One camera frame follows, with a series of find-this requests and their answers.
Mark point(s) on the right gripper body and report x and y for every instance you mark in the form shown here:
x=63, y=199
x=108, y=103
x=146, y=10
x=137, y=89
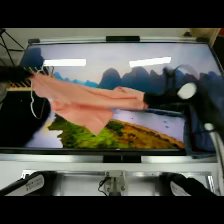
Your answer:
x=156, y=100

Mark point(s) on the pink garment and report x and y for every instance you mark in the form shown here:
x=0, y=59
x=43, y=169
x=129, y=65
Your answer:
x=86, y=100

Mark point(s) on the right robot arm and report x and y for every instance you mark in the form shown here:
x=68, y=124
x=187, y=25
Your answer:
x=200, y=100

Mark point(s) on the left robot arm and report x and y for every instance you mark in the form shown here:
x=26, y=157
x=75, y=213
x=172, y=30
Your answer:
x=15, y=73

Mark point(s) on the dark blue garment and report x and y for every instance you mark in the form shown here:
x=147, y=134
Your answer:
x=196, y=140

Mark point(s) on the silver frame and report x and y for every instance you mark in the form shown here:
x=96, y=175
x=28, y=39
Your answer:
x=83, y=183

